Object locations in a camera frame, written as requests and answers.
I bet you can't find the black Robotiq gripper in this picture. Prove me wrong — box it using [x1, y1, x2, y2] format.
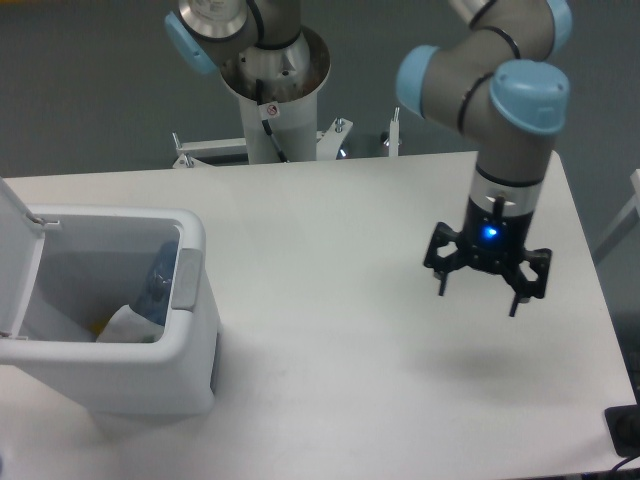
[423, 199, 553, 317]

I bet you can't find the clear plastic water bottle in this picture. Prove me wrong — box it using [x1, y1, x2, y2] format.
[131, 241, 178, 326]

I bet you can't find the clear plastic wrapper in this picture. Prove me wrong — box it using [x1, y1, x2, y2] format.
[96, 305, 164, 343]

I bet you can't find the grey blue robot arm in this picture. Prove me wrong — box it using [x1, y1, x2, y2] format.
[164, 1, 572, 304]

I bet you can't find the yellow orange trash packet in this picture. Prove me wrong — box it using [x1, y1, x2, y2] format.
[89, 319, 109, 336]

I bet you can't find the white trash can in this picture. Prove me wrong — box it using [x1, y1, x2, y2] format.
[1, 205, 220, 415]

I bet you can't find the black device at corner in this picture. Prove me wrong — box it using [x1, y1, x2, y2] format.
[604, 405, 639, 457]

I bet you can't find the white frame at right edge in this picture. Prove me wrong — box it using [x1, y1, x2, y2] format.
[592, 169, 639, 264]

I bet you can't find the white pedestal base frame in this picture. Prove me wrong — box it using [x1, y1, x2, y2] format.
[172, 105, 402, 169]

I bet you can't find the black pedestal cable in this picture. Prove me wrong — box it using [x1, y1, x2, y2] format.
[255, 78, 290, 164]

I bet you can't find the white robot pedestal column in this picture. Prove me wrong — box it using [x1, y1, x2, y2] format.
[221, 26, 331, 164]

